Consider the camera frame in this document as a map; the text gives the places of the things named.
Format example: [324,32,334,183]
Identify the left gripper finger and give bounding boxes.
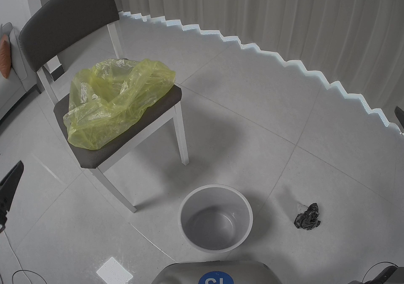
[0,160,24,215]

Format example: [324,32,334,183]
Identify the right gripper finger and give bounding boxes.
[395,107,404,134]

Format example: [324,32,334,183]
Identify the black plastic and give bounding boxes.
[294,203,322,230]

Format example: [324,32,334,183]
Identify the yellow plastic bag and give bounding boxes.
[63,58,177,151]

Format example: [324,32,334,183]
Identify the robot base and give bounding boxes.
[151,261,283,284]

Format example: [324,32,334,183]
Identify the white trash bin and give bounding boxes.
[178,184,254,252]

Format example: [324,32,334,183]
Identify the pale grey sofa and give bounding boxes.
[0,22,43,122]

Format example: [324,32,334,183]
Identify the orange cushion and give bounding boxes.
[0,35,11,79]

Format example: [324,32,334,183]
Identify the white curtain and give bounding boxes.
[109,0,404,128]

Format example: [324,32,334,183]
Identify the grey cushioned white chair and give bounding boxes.
[19,0,190,214]

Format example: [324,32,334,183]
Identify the black cable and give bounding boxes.
[362,261,399,284]
[13,269,48,284]

